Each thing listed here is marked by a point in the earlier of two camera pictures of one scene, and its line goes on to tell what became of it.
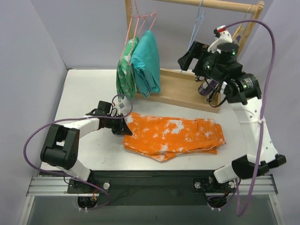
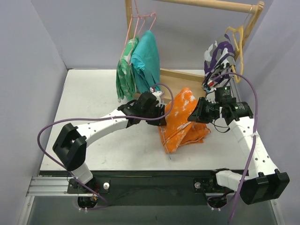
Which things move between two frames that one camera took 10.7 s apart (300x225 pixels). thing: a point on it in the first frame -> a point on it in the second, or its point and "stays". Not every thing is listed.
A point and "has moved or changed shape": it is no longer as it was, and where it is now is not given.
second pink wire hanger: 144,16 stays
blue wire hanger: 198,21 -> 166,144
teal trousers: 145,64 stays
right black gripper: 195,56 -> 201,110
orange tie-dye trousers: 161,138 has moved or changed shape
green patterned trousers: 125,75 stays
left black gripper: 119,126 -> 155,115
